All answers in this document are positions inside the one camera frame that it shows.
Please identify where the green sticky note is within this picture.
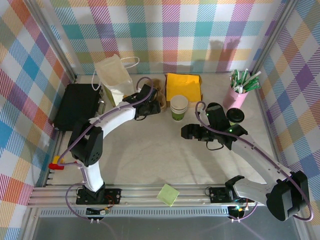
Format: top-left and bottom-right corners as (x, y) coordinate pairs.
(156, 183), (181, 208)

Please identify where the black plastic cup lid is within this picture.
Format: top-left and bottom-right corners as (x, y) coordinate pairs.
(226, 107), (246, 124)

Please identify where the black carry case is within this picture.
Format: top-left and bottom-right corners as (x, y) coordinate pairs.
(52, 83), (106, 132)

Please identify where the yellow paper napkin stack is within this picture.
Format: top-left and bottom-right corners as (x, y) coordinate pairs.
(166, 73), (202, 102)

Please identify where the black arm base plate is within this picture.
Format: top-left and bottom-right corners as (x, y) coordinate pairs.
(75, 187), (123, 206)
(208, 186), (238, 204)

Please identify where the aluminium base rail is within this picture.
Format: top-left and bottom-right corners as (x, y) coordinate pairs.
(26, 183), (268, 209)

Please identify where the aluminium frame post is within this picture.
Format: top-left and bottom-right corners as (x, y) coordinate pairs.
(23, 0), (78, 83)
(249, 0), (301, 75)

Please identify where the brown pulp cup carrier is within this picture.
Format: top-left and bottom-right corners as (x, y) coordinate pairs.
(149, 77), (168, 110)

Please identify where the pink straw holder cup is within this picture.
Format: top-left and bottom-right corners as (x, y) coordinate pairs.
(222, 86), (250, 112)

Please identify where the grey slotted cable duct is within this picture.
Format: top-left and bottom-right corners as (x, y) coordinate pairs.
(39, 208), (232, 218)

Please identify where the white paper takeout bag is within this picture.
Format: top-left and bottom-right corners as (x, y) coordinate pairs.
(91, 53), (140, 108)

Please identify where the white green paper cup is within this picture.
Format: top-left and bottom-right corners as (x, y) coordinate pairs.
(170, 94), (189, 112)
(171, 106), (188, 123)

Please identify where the small controller board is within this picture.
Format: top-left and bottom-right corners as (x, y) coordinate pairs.
(86, 207), (111, 216)
(228, 204), (248, 213)

